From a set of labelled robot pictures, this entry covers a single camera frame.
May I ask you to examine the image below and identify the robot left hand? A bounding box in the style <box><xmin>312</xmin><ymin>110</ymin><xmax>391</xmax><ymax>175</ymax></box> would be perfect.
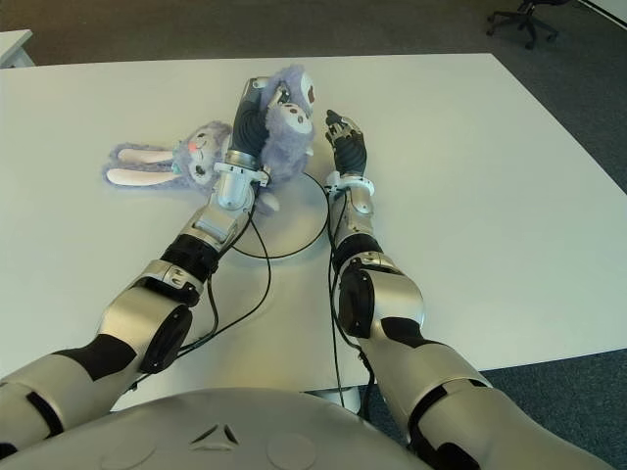
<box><xmin>225</xmin><ymin>76</ymin><xmax>291</xmax><ymax>170</ymax></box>

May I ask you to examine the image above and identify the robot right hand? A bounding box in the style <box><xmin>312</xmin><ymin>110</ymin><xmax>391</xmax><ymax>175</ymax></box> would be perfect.
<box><xmin>322</xmin><ymin>109</ymin><xmax>368</xmax><ymax>176</ymax></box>

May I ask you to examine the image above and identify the purple plush rabbit doll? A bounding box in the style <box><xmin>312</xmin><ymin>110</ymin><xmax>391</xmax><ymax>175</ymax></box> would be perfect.
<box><xmin>101</xmin><ymin>64</ymin><xmax>317</xmax><ymax>214</ymax></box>

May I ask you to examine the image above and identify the white plate black rim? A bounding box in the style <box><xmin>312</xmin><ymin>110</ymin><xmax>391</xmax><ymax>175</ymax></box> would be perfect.
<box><xmin>227</xmin><ymin>170</ymin><xmax>329</xmax><ymax>260</ymax></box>

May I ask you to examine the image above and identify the black office chair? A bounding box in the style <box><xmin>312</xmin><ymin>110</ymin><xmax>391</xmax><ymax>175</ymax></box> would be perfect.
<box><xmin>487</xmin><ymin>0</ymin><xmax>559</xmax><ymax>50</ymax></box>

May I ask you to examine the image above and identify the white side desk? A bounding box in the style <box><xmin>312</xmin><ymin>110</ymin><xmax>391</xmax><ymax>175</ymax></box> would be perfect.
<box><xmin>0</xmin><ymin>28</ymin><xmax>35</xmax><ymax>70</ymax></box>

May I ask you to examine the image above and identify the white table leg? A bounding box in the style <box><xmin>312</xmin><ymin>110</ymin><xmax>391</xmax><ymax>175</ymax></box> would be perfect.
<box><xmin>301</xmin><ymin>386</ymin><xmax>362</xmax><ymax>415</ymax></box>

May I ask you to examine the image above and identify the silver robot torso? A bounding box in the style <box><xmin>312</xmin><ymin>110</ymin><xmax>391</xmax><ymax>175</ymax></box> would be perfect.
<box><xmin>0</xmin><ymin>386</ymin><xmax>422</xmax><ymax>470</ymax></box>

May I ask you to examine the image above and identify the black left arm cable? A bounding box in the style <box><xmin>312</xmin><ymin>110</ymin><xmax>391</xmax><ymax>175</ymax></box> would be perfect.
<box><xmin>129</xmin><ymin>210</ymin><xmax>272</xmax><ymax>393</ymax></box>

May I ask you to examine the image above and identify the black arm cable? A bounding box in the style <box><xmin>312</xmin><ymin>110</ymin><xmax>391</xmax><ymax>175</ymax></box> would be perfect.
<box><xmin>322</xmin><ymin>188</ymin><xmax>378</xmax><ymax>422</ymax></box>
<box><xmin>129</xmin><ymin>210</ymin><xmax>272</xmax><ymax>393</ymax></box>

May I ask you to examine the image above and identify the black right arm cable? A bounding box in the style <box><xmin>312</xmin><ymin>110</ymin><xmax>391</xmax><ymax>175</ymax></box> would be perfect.
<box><xmin>322</xmin><ymin>188</ymin><xmax>378</xmax><ymax>422</ymax></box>

